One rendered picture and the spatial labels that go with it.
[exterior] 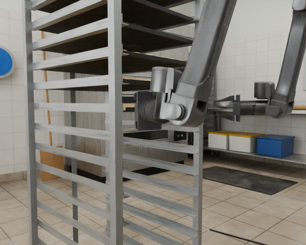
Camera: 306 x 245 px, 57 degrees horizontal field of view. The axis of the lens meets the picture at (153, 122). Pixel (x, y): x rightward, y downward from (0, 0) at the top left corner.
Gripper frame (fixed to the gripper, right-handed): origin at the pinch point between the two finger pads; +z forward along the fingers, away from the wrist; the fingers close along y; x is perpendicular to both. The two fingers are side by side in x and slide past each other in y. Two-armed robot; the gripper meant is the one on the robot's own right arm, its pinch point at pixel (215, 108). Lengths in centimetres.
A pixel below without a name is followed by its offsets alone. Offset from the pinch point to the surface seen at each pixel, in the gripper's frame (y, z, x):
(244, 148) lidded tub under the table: 65, -35, 324
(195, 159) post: 21.5, 8.5, 4.7
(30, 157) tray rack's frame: 21, 82, -5
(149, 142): 16.5, 31.8, 17.5
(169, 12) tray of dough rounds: -35.9, 16.4, -9.3
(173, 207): 45, 19, 10
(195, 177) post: 29.5, 8.4, 4.6
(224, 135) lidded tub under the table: 46, -7, 344
